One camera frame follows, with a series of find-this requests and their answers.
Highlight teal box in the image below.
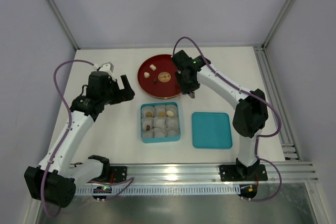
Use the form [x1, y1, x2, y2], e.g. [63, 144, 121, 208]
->
[140, 102, 181, 144]

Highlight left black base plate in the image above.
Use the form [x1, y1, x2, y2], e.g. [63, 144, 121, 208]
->
[108, 166, 128, 183]

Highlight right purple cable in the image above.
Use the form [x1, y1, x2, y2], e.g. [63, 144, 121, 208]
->
[172, 36, 283, 202]

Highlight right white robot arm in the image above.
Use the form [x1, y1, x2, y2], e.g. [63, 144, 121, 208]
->
[171, 50, 268, 182]

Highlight white chocolate cube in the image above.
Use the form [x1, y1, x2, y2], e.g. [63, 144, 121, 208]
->
[150, 64, 156, 71]

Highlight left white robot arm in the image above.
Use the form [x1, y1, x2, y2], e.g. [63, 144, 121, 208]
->
[24, 71, 135, 208]

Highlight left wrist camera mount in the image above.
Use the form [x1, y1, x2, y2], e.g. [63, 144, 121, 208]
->
[93, 62, 114, 76]

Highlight aluminium frame post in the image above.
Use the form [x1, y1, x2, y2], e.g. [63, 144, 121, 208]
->
[45, 0, 80, 50]
[261, 0, 312, 51]

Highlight left aluminium frame post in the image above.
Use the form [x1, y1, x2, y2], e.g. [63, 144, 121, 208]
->
[45, 0, 80, 50]

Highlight right aluminium frame post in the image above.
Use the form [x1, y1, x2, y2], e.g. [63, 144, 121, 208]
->
[261, 0, 312, 51]

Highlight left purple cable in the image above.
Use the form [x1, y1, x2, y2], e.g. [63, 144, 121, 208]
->
[41, 60, 134, 219]

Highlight cream oval chocolate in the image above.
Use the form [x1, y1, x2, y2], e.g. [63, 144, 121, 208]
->
[166, 111, 174, 117]

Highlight red round tray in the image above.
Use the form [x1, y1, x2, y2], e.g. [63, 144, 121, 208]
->
[137, 54, 182, 99]

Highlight perforated cable duct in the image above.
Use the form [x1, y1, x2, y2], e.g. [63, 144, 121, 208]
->
[75, 184, 240, 196]

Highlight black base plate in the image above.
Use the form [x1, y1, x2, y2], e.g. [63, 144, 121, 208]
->
[108, 166, 128, 183]
[219, 164, 268, 182]

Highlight teal box lid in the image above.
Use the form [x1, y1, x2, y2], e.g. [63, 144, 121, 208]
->
[192, 112, 233, 150]

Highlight metal tongs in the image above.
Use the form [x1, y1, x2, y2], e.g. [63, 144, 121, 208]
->
[188, 91, 195, 99]

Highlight aluminium rail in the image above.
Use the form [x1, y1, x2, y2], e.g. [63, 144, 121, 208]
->
[67, 161, 320, 184]

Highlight purple cable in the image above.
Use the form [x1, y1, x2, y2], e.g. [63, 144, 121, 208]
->
[172, 36, 283, 202]
[41, 60, 134, 219]

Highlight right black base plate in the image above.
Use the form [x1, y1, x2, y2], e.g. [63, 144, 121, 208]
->
[219, 164, 268, 182]

